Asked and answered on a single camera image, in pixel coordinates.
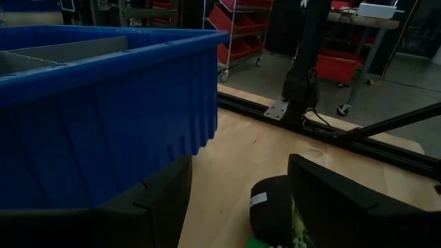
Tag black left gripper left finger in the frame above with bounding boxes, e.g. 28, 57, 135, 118
0, 154, 193, 248

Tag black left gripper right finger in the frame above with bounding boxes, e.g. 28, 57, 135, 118
287, 154, 441, 248

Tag potted succulent plant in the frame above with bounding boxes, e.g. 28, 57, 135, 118
248, 174, 314, 248

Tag green block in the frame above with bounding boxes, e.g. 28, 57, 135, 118
246, 236, 273, 248

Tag large blue plastic bin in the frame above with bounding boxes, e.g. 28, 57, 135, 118
0, 24, 230, 210

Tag short grey slotted divider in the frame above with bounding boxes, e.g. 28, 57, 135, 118
6, 35, 129, 63

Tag red storage bin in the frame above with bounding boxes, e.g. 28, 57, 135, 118
315, 48, 365, 84
206, 5, 271, 39
220, 0, 276, 11
216, 36, 265, 65

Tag white box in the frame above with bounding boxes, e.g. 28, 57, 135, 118
357, 2, 398, 20

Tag white metal bracket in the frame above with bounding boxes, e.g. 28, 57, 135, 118
263, 98, 289, 121

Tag metal wire shelf cart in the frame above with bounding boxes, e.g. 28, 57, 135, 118
201, 0, 276, 83

